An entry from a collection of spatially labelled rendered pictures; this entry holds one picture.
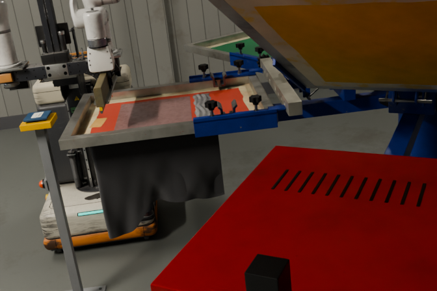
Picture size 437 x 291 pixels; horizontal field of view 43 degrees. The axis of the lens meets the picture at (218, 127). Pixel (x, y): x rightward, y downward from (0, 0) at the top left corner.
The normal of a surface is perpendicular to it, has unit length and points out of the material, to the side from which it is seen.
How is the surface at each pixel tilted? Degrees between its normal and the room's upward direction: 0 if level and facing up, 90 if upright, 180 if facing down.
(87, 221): 90
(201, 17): 90
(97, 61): 93
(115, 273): 0
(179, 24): 90
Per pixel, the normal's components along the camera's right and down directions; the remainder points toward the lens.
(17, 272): -0.11, -0.93
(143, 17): 0.11, 0.33
